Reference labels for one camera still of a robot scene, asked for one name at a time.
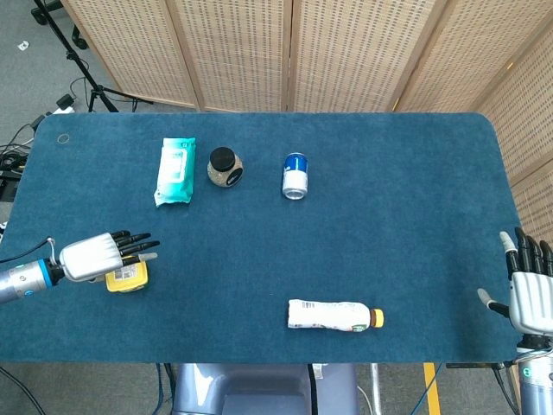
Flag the wooden rattan folding screen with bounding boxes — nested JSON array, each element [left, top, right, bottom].
[[60, 0, 553, 247]]

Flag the metal table leg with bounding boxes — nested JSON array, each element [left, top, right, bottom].
[[370, 362, 385, 415]]

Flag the round jar with black lid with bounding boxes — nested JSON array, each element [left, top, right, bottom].
[[207, 147, 245, 188]]

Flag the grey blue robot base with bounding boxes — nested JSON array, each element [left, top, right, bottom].
[[171, 362, 360, 415]]

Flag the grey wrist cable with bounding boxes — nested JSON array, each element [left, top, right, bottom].
[[0, 236, 60, 265]]

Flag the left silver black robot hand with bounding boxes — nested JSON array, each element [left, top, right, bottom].
[[58, 230, 161, 284]]

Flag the green white wet wipes pack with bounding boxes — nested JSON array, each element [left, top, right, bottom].
[[153, 137, 197, 208]]

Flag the blue white drink can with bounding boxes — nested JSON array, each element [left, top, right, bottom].
[[282, 151, 311, 201]]

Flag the black tripod stand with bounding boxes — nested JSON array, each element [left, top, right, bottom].
[[32, 0, 153, 114]]

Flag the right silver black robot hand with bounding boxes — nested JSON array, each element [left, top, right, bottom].
[[477, 227, 553, 336]]

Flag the blue felt table cover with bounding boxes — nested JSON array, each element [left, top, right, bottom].
[[0, 112, 522, 364]]

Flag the white-label bottle with yellow cap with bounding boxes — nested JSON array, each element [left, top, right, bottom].
[[286, 298, 385, 333]]

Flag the green box with yellow lid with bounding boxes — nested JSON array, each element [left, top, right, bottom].
[[105, 261, 149, 294]]

